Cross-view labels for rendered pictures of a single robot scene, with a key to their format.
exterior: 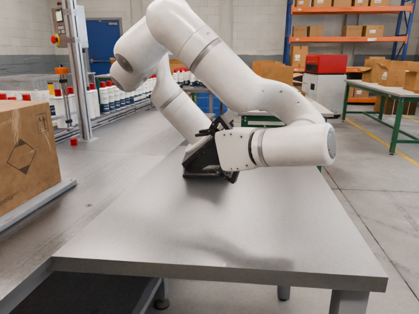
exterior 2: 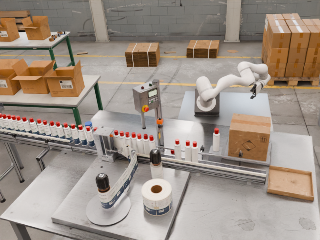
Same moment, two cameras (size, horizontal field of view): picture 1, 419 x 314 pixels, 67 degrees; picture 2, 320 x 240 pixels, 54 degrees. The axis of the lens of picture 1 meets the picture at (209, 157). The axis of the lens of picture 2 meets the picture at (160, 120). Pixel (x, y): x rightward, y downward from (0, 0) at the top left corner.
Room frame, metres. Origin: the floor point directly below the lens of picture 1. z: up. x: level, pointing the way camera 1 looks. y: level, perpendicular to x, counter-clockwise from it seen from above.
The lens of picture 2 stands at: (1.27, 2.77, 2.53)
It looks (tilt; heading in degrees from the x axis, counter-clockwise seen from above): 33 degrees down; 279
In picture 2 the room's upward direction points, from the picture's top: 5 degrees counter-clockwise
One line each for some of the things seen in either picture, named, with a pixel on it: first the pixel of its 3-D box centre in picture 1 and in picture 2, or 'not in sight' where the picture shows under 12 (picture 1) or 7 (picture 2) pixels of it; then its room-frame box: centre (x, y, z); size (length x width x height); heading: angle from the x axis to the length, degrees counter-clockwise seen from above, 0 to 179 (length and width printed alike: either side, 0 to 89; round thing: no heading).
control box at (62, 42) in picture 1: (69, 27); (146, 97); (1.67, 0.69, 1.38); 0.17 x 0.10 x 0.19; 42
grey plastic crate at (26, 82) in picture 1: (30, 85); not in sight; (3.56, 1.98, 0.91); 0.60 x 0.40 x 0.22; 178
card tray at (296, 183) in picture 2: not in sight; (290, 182); (0.62, 1.02, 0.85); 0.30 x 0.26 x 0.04; 167
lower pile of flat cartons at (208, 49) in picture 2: not in sight; (203, 48); (1.19, -3.75, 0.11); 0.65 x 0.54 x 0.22; 172
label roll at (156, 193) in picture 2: not in sight; (157, 196); (1.55, 1.30, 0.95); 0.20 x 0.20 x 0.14
